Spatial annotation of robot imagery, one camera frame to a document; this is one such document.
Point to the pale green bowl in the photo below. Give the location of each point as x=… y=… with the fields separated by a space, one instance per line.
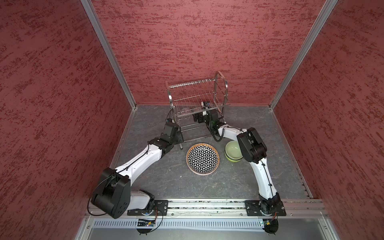
x=233 y=149

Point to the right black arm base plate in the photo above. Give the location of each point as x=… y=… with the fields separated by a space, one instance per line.
x=252 y=207

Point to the lime green bowl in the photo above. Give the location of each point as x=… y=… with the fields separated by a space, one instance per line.
x=234 y=161

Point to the aluminium corner post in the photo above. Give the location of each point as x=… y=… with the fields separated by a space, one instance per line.
x=97 y=26
x=317 y=26

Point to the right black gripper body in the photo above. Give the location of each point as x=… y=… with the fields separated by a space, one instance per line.
x=202 y=118

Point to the white patterned deep plate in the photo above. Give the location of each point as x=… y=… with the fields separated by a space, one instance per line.
x=202 y=159

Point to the blue floral white bowl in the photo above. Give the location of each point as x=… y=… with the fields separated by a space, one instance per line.
x=233 y=159

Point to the left base circuit board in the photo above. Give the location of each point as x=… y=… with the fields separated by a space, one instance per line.
x=146 y=226

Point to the steel two-tier dish rack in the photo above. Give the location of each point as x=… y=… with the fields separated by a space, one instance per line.
x=186 y=98

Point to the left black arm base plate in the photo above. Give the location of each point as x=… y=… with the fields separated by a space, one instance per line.
x=160 y=207

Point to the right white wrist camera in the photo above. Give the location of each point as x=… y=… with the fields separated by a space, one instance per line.
x=205 y=106

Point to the left aluminium corner post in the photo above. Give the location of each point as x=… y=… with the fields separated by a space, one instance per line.
x=97 y=26

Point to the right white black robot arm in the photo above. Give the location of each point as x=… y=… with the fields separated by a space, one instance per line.
x=253 y=150

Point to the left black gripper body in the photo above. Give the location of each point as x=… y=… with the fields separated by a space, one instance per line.
x=178 y=138

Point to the aluminium front rail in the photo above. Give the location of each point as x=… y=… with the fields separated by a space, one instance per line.
x=214 y=214

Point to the base circuit board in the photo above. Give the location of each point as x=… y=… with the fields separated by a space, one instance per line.
x=271 y=226
x=146 y=226

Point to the right base circuit board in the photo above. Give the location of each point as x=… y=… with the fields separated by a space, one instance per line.
x=271 y=226

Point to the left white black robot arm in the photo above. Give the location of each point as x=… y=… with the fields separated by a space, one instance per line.
x=113 y=194

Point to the right aluminium corner post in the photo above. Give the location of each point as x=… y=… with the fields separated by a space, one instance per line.
x=317 y=26

